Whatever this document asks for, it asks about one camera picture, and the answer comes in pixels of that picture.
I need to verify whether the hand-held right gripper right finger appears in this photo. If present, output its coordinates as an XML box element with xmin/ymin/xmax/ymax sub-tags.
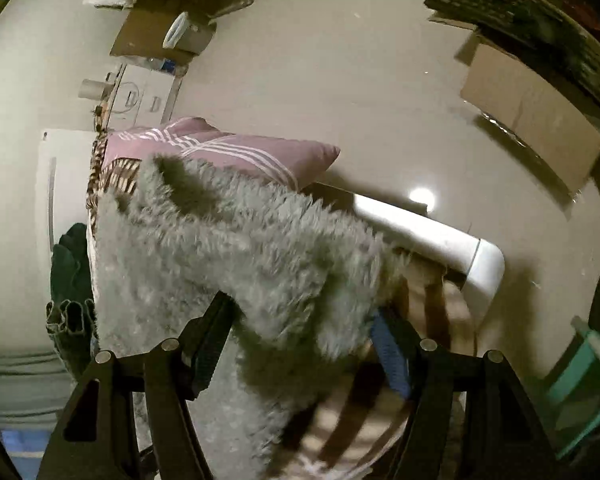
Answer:
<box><xmin>371</xmin><ymin>310</ymin><xmax>567</xmax><ymax>480</ymax></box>

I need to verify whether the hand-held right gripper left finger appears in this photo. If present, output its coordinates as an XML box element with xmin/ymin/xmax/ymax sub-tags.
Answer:
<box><xmin>36</xmin><ymin>290</ymin><xmax>239</xmax><ymax>480</ymax></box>

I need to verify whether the brown striped blanket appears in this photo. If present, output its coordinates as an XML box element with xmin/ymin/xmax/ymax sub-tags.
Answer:
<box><xmin>86</xmin><ymin>132</ymin><xmax>486</xmax><ymax>480</ymax></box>

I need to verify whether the dark green cloth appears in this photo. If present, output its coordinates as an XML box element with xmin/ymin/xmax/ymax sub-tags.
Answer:
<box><xmin>46</xmin><ymin>223</ymin><xmax>98</xmax><ymax>378</ymax></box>

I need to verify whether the pink striped pillow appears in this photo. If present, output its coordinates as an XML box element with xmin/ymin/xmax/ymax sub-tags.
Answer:
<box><xmin>101</xmin><ymin>116</ymin><xmax>342</xmax><ymax>192</ymax></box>

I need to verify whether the teal plastic stool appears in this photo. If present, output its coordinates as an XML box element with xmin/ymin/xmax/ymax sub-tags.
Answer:
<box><xmin>545</xmin><ymin>316</ymin><xmax>600</xmax><ymax>461</ymax></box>

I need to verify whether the white storage box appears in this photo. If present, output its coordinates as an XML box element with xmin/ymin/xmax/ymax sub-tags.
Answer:
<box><xmin>102</xmin><ymin>64</ymin><xmax>183</xmax><ymax>133</ymax></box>

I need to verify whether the white paper roll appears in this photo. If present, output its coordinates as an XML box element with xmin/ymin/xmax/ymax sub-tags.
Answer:
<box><xmin>78</xmin><ymin>78</ymin><xmax>115</xmax><ymax>101</ymax></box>

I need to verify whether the large cardboard box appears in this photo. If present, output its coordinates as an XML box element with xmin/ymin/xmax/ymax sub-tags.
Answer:
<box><xmin>459</xmin><ymin>35</ymin><xmax>600</xmax><ymax>196</ymax></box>

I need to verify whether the roll of tape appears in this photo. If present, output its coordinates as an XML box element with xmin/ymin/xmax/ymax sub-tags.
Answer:
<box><xmin>162</xmin><ymin>11</ymin><xmax>191</xmax><ymax>50</ymax></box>

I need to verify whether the flat cardboard sheet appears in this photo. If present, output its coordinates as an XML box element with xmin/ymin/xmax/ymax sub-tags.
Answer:
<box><xmin>110</xmin><ymin>0</ymin><xmax>255</xmax><ymax>65</ymax></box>

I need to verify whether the black keyboard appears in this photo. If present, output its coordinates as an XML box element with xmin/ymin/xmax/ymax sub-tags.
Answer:
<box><xmin>424</xmin><ymin>0</ymin><xmax>600</xmax><ymax>111</ymax></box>

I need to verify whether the white bed frame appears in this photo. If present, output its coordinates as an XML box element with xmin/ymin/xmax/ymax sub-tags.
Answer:
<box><xmin>300</xmin><ymin>182</ymin><xmax>506</xmax><ymax>333</ymax></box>

